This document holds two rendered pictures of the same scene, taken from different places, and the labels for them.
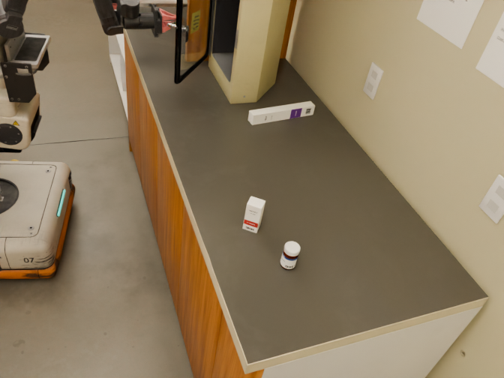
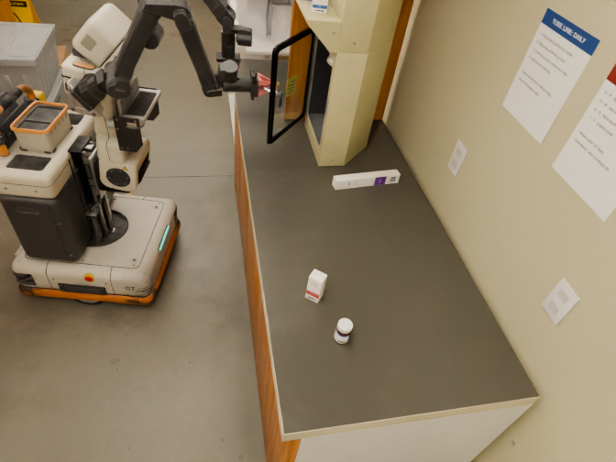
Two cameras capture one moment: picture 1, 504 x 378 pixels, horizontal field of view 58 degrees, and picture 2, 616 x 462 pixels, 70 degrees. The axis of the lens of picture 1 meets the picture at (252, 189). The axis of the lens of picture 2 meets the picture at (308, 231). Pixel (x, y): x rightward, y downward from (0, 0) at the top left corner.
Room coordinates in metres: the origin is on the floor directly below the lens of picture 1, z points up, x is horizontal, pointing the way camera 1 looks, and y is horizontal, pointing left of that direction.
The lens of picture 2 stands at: (0.10, -0.10, 2.00)
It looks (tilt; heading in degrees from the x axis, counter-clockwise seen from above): 44 degrees down; 10
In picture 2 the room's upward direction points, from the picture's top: 10 degrees clockwise
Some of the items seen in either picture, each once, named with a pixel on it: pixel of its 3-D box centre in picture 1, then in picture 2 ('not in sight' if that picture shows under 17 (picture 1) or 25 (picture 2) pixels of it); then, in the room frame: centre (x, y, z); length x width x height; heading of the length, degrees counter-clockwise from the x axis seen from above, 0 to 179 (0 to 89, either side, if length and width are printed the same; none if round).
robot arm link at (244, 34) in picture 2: not in sight; (237, 29); (1.83, 0.62, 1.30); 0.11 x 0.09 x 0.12; 106
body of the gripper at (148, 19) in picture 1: (148, 20); (246, 84); (1.59, 0.48, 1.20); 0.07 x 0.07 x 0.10; 27
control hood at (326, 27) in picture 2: not in sight; (313, 18); (1.68, 0.27, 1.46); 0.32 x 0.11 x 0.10; 27
